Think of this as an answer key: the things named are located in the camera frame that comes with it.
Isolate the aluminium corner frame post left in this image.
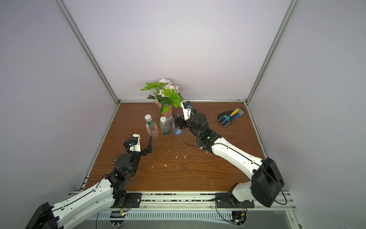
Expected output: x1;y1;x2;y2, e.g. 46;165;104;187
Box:
55;0;121;105

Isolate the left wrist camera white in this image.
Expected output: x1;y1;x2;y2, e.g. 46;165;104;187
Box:
123;134;141;154

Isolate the aluminium corner frame post right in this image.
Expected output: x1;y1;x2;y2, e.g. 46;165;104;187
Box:
246;0;299;105

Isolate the aluminium corner frame post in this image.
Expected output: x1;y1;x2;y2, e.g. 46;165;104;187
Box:
55;0;121;105
246;0;299;105

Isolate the blue yellow garden hand rake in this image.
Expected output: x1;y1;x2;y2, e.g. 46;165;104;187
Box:
217;108;240;127

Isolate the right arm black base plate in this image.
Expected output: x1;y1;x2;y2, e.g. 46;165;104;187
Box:
210;193;255;209

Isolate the teal print clear bottle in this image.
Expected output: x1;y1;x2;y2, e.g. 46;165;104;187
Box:
160;120;171;135

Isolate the green label clear bottle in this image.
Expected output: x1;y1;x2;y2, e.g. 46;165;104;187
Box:
146;119;159;137

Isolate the white bottle cap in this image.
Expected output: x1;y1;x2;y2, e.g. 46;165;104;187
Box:
160;116;167;123
144;114;152;121

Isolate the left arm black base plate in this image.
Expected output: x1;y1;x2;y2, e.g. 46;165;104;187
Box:
111;192;142;209

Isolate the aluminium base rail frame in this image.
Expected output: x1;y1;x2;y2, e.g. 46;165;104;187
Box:
86;191;304;229

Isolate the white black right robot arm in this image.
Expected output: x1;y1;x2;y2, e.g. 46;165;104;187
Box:
174;113;285;207

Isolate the blue label water bottle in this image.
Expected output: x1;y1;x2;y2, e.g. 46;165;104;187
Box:
172;121;184;135

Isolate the pink vase with flowers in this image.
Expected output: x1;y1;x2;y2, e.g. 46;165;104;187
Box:
140;78;183;123

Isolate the black blue work glove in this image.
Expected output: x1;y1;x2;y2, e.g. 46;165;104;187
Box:
217;107;245;127

